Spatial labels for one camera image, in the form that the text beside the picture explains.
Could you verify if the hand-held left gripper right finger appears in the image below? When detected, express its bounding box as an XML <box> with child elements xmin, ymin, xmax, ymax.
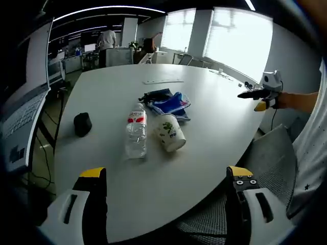
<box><xmin>226</xmin><ymin>165</ymin><xmax>296</xmax><ymax>245</ymax></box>

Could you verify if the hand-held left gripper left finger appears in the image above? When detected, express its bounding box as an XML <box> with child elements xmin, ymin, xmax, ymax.
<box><xmin>37</xmin><ymin>167</ymin><xmax>108</xmax><ymax>245</ymax></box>

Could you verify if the clear plastic water bottle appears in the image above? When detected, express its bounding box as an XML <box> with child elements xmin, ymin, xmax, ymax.
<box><xmin>125</xmin><ymin>103</ymin><xmax>148</xmax><ymax>159</ymax></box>

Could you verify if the black cylindrical item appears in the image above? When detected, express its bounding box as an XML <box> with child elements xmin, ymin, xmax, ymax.
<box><xmin>73</xmin><ymin>112</ymin><xmax>93</xmax><ymax>138</ymax></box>

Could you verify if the blue and white wipes packet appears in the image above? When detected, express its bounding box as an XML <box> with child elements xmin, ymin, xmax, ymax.
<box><xmin>145</xmin><ymin>88</ymin><xmax>192</xmax><ymax>124</ymax></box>

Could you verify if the white paper cup green print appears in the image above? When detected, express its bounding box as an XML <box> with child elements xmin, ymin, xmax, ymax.
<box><xmin>153</xmin><ymin>113</ymin><xmax>186</xmax><ymax>153</ymax></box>

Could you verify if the black cable bundle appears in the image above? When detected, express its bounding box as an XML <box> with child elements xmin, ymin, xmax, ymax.
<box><xmin>138</xmin><ymin>91</ymin><xmax>171</xmax><ymax>103</ymax></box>

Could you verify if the white table tabletop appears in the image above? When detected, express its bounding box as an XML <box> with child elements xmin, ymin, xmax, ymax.
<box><xmin>54</xmin><ymin>63</ymin><xmax>268</xmax><ymax>244</ymax></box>

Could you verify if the person's right hand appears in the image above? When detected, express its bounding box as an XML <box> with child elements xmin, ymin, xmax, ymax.
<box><xmin>275</xmin><ymin>92</ymin><xmax>291</xmax><ymax>110</ymax></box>

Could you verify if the grey mesh office chair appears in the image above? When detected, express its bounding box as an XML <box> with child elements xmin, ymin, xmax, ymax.
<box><xmin>176</xmin><ymin>124</ymin><xmax>299</xmax><ymax>245</ymax></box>

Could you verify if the person's white shirt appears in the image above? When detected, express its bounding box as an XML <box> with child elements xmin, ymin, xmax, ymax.
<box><xmin>286</xmin><ymin>58</ymin><xmax>327</xmax><ymax>221</ymax></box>

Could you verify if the black laptop stand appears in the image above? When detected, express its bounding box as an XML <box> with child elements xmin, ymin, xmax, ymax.
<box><xmin>35</xmin><ymin>86</ymin><xmax>71</xmax><ymax>160</ymax></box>

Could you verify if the white power strip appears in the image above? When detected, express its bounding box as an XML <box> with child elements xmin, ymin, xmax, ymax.
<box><xmin>142</xmin><ymin>79</ymin><xmax>185</xmax><ymax>85</ymax></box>

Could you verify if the silver laptop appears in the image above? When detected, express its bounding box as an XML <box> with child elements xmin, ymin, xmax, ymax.
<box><xmin>0</xmin><ymin>16</ymin><xmax>56</xmax><ymax>174</ymax></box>

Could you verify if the grey back office chair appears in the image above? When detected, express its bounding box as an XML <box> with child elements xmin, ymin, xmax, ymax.
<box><xmin>106</xmin><ymin>47</ymin><xmax>135</xmax><ymax>67</ymax></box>

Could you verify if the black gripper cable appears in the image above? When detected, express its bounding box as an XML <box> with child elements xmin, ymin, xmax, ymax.
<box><xmin>270</xmin><ymin>108</ymin><xmax>278</xmax><ymax>134</ymax></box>

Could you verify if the white adapter with cable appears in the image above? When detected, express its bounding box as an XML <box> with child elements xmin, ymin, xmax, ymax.
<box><xmin>209</xmin><ymin>68</ymin><xmax>233</xmax><ymax>82</ymax></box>

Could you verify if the metal frame chair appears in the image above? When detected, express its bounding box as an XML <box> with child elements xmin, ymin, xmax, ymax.
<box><xmin>173</xmin><ymin>53</ymin><xmax>194</xmax><ymax>66</ymax></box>

